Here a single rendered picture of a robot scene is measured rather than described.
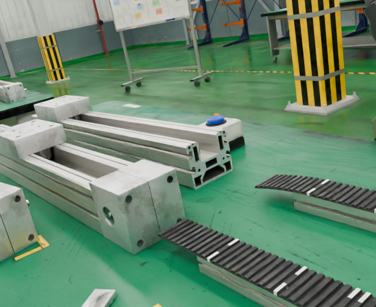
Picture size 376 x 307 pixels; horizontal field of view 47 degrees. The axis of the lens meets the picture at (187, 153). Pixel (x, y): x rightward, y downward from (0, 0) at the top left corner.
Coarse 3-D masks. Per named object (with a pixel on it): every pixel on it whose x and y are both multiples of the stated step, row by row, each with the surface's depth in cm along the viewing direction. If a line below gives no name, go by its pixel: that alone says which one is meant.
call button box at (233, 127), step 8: (232, 120) 95; (240, 120) 94; (224, 128) 91; (232, 128) 93; (240, 128) 94; (224, 136) 92; (232, 136) 93; (240, 136) 95; (232, 144) 94; (240, 144) 95
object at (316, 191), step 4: (328, 180) 63; (320, 184) 62; (324, 184) 62; (328, 184) 62; (332, 184) 62; (316, 188) 61; (320, 188) 62; (324, 188) 61; (328, 188) 61; (308, 192) 61; (312, 192) 61; (316, 192) 60; (320, 192) 60; (312, 196) 60; (316, 196) 60
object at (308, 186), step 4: (312, 180) 64; (316, 180) 64; (320, 180) 64; (324, 180) 64; (304, 184) 64; (308, 184) 63; (312, 184) 63; (316, 184) 63; (300, 188) 62; (304, 188) 63; (308, 188) 62; (312, 188) 62; (296, 192) 62; (300, 192) 62; (304, 192) 61
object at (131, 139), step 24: (48, 120) 126; (72, 120) 116; (96, 120) 117; (120, 120) 107; (144, 120) 100; (72, 144) 118; (96, 144) 105; (120, 144) 95; (144, 144) 86; (168, 144) 79; (192, 144) 76; (216, 144) 80; (192, 168) 78; (216, 168) 84
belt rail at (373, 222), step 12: (300, 204) 63; (312, 204) 62; (324, 204) 59; (336, 204) 58; (324, 216) 60; (336, 216) 58; (348, 216) 58; (360, 216) 55; (372, 216) 54; (372, 228) 54
